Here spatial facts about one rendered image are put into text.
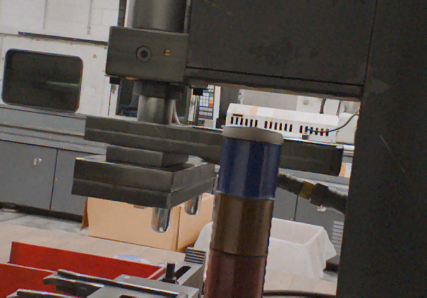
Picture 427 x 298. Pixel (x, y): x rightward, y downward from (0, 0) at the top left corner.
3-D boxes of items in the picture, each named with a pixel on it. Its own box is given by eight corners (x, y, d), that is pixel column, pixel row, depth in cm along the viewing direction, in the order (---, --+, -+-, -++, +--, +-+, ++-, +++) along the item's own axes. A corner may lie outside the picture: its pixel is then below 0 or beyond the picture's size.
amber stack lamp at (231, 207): (216, 236, 42) (222, 187, 42) (272, 246, 41) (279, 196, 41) (203, 248, 39) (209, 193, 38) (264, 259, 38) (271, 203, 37)
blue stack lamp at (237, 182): (223, 185, 42) (229, 135, 42) (279, 194, 41) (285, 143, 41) (210, 190, 38) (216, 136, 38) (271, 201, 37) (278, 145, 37)
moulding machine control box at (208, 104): (192, 118, 518) (198, 72, 516) (201, 119, 540) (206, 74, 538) (213, 121, 513) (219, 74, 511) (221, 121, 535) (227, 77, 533)
